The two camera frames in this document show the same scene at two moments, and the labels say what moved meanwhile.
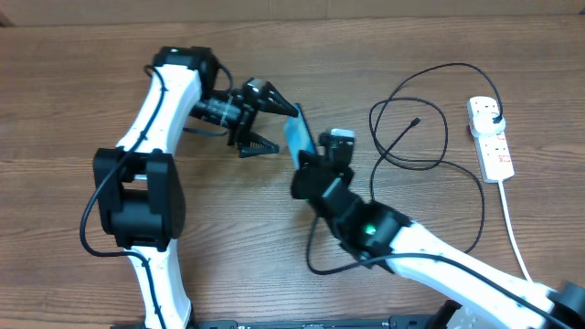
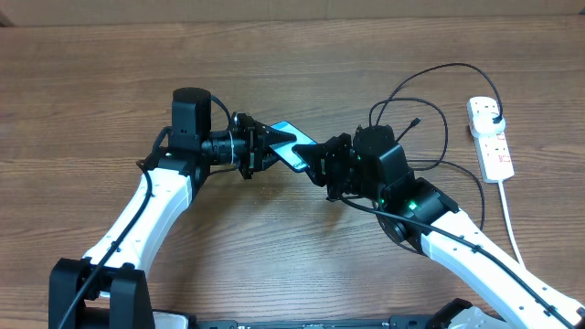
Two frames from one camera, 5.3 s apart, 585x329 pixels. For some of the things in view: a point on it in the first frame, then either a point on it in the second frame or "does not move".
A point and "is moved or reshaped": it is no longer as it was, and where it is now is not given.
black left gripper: (247, 117) -> (255, 158)
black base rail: (394, 322) does not move
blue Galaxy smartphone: (298, 135) is moved or reshaped
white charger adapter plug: (484, 123) does not move
